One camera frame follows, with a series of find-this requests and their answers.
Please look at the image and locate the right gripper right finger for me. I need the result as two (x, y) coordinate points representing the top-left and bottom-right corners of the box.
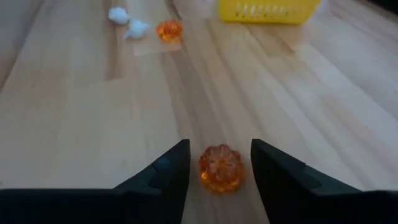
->
(251, 139), (398, 224)

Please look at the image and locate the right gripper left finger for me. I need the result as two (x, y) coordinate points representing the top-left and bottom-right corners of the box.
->
(0, 139), (191, 224)

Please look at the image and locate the orange translucent pumpkin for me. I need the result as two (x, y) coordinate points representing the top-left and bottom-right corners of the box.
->
(198, 144), (245, 193)
(156, 19), (183, 44)

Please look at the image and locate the white ghost figure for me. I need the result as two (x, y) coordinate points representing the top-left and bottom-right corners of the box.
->
(108, 6), (130, 25)
(123, 19), (150, 40)

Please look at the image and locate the yellow plastic basket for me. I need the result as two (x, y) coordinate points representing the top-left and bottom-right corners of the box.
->
(218, 0), (321, 25)

